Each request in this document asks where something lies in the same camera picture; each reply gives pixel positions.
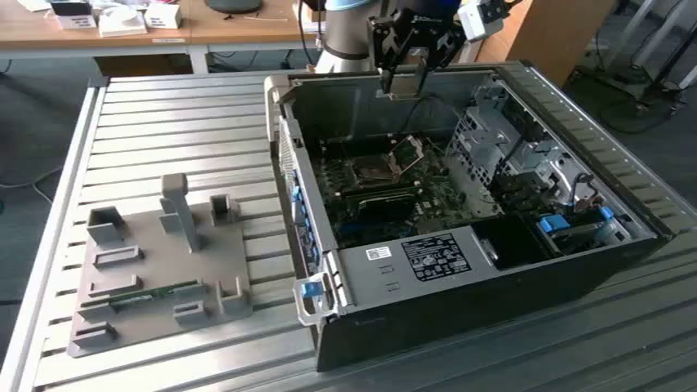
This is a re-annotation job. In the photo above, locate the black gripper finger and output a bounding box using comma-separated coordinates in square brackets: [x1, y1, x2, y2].
[415, 34, 468, 99]
[368, 16, 415, 96]

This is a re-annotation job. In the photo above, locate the silver CPU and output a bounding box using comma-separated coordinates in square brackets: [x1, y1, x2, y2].
[375, 73, 420, 101]

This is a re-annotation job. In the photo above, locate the metal socket cover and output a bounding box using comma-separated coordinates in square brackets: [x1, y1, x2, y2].
[386, 136, 427, 173]

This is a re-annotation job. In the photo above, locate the black RAM slot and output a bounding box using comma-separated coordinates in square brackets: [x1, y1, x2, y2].
[340, 183, 426, 203]

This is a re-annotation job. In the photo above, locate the metal drive cage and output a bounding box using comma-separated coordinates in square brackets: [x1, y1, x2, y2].
[444, 79, 568, 217]

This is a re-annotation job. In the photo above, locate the wooden cabinet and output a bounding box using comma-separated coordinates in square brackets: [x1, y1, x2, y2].
[506, 0, 620, 89]

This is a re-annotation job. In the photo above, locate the green motherboard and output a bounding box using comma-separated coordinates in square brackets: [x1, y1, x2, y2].
[314, 136, 506, 250]

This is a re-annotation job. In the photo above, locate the wooden desk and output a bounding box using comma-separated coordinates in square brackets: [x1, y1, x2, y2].
[0, 0, 194, 74]
[188, 0, 495, 74]

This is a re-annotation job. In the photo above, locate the black round object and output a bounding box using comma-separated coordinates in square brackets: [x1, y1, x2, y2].
[206, 0, 264, 13]

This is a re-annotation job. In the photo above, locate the black equipment stand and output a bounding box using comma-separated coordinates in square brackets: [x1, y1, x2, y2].
[566, 0, 697, 107]

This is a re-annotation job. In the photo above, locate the black plastic shroud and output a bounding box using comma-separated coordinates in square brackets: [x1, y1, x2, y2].
[471, 214, 558, 270]

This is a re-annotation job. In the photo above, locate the blue disk carrier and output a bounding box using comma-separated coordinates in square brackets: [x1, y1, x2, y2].
[536, 215, 571, 238]

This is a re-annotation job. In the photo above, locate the white labelled box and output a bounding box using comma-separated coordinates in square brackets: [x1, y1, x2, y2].
[142, 4, 184, 29]
[56, 14, 99, 30]

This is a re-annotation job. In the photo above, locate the grey power supply unit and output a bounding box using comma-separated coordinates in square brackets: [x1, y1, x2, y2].
[331, 226, 500, 318]

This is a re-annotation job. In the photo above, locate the white round holder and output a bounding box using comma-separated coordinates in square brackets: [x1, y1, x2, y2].
[98, 7, 148, 38]

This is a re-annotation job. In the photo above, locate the grey parts rack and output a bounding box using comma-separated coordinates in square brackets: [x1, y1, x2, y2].
[64, 173, 258, 359]

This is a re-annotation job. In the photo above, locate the black PC case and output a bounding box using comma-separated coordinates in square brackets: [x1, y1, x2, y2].
[264, 60, 697, 373]

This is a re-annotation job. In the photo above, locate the green RAM stick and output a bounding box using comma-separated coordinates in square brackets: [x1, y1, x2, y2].
[106, 283, 200, 307]

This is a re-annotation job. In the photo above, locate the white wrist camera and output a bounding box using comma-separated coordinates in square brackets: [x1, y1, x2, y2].
[456, 0, 508, 42]

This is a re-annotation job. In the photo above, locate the black arm base cable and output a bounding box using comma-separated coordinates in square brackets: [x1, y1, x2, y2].
[296, 0, 328, 74]

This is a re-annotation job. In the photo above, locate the coloured wire bundle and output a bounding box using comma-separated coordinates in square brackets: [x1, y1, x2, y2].
[566, 173, 606, 213]

